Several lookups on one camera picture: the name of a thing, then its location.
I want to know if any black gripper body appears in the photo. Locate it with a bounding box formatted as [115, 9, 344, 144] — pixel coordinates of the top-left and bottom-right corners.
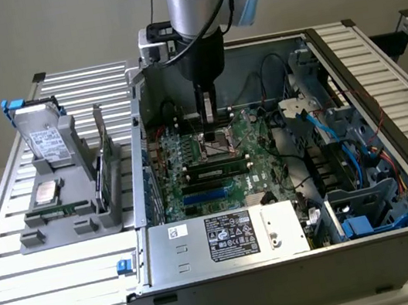
[172, 29, 232, 89]

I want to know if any installed black RAM stick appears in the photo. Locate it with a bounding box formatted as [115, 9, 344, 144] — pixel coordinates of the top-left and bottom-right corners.
[181, 154, 253, 185]

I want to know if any green RAM stick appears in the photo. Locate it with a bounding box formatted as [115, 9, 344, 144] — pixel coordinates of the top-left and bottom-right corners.
[24, 199, 94, 225]

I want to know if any CPU socket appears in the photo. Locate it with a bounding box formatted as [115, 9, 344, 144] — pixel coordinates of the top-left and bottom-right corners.
[189, 124, 241, 164]

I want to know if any blue expansion slot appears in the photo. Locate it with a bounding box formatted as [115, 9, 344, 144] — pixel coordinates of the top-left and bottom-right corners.
[182, 188, 224, 207]

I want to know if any green motherboard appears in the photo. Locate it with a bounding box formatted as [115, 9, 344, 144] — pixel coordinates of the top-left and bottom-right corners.
[147, 99, 301, 227]

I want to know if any silver chipset heatsink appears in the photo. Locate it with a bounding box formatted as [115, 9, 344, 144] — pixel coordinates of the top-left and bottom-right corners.
[244, 190, 278, 209]

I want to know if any green graphics card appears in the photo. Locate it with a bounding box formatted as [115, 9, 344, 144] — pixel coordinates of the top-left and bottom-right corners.
[79, 101, 125, 215]

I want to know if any silver power supply unit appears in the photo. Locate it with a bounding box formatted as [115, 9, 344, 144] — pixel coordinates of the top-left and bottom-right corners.
[137, 198, 314, 289]

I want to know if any grey parts rack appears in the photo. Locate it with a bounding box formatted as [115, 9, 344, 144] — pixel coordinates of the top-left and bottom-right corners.
[0, 107, 139, 257]

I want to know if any blue case latch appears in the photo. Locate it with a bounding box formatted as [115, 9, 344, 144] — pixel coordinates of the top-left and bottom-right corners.
[114, 254, 138, 278]

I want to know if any silver hard disk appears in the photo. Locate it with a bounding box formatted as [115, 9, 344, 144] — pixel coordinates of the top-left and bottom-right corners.
[10, 100, 73, 169]

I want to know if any grey disk bay cage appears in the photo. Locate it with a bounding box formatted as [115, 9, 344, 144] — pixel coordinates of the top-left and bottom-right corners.
[318, 164, 408, 246]

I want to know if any silver CPU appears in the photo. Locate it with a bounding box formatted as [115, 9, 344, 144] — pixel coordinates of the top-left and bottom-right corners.
[32, 179, 61, 207]

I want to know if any grey open PC case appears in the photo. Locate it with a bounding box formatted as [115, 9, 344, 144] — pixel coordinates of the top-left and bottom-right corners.
[85, 10, 408, 305]

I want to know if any blue disk carrier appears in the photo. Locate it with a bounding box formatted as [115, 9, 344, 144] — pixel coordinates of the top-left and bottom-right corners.
[0, 90, 67, 128]

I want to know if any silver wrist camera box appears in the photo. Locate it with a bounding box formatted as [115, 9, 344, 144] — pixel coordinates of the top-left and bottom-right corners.
[134, 19, 182, 70]

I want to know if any black internal power cable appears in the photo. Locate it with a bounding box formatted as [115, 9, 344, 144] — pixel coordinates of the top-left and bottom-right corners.
[253, 50, 297, 120]

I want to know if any blue SATA wire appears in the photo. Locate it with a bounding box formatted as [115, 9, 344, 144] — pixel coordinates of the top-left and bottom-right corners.
[301, 99, 375, 194]

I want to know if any thin red wire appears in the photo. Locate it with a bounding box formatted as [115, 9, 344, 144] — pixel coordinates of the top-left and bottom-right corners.
[357, 85, 392, 148]

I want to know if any blue disk bay bracket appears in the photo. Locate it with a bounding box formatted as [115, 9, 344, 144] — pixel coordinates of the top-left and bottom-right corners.
[338, 204, 408, 242]

